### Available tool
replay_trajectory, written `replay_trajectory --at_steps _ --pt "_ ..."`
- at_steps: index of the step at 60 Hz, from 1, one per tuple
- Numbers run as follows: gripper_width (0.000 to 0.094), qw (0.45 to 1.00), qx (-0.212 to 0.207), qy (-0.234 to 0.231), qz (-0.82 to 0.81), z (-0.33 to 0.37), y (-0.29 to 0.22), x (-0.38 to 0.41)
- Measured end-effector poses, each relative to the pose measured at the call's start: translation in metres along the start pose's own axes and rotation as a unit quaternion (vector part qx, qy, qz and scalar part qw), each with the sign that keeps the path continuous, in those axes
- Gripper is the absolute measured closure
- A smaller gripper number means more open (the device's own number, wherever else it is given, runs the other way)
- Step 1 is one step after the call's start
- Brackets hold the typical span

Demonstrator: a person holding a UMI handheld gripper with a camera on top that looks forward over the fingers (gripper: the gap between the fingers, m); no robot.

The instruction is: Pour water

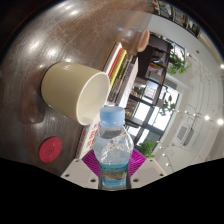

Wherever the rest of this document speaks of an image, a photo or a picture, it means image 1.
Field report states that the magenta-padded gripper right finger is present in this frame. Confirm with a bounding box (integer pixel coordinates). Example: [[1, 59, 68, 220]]
[[127, 148, 167, 190]]

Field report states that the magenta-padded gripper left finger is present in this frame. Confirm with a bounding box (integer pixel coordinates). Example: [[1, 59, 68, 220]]
[[60, 148, 101, 190]]

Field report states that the clear blue-capped water bottle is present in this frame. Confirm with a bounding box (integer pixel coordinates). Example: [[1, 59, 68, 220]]
[[92, 105, 135, 191]]

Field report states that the tall potted green plant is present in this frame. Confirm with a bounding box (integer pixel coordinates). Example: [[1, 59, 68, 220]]
[[137, 139, 158, 160]]

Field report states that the flat round red coaster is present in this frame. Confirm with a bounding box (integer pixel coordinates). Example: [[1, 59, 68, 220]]
[[37, 136, 64, 164]]

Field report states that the ceiling air conditioner unit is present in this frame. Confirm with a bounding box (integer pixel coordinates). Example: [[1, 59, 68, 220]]
[[175, 122, 195, 146]]

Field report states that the small potted green plant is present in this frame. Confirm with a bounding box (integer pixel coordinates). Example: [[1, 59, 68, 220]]
[[158, 94, 176, 117]]

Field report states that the group of ceiling spotlights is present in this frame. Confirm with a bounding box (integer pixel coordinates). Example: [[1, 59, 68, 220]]
[[156, 62, 224, 168]]

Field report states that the dark cube shelf unit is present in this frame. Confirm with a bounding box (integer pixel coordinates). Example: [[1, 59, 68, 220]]
[[124, 32, 181, 148]]

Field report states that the cream ceramic mug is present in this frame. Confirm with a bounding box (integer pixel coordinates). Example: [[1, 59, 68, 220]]
[[40, 61, 111, 126]]

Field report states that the white cover book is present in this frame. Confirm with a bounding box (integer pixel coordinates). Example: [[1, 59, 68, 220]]
[[114, 55, 140, 108]]

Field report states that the yellow spine book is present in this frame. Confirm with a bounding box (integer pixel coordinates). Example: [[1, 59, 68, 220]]
[[109, 48, 128, 88]]

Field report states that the bushy potted green plant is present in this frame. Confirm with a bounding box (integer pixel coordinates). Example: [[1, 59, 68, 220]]
[[167, 49, 192, 76]]

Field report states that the red spine book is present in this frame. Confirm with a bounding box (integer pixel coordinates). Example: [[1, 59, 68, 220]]
[[102, 41, 124, 80]]

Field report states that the dark wall bookcase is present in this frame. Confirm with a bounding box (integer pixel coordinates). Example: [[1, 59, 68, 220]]
[[149, 0, 203, 38]]

